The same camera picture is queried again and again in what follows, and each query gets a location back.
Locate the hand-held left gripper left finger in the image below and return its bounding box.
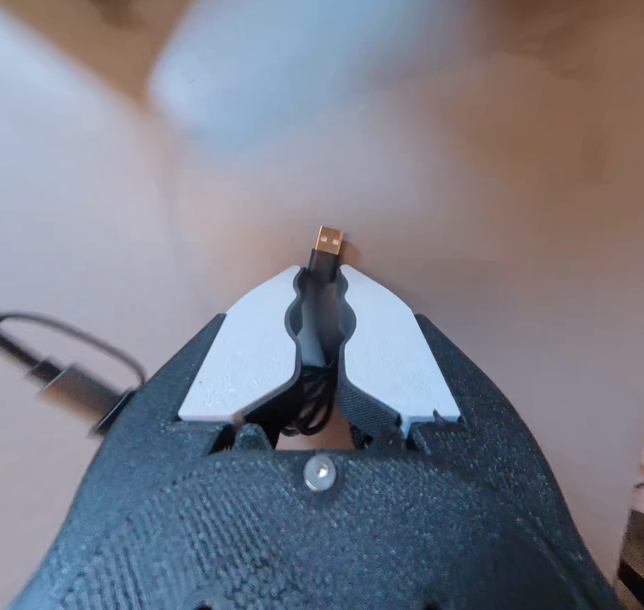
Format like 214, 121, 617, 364
177, 265, 304, 423

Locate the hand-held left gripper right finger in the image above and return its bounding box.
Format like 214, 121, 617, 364
338, 264, 462, 440

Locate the black usb cable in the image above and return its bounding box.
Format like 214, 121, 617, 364
279, 225, 349, 438

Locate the grey usb plug adapter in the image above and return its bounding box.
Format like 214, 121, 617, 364
0, 310, 147, 437

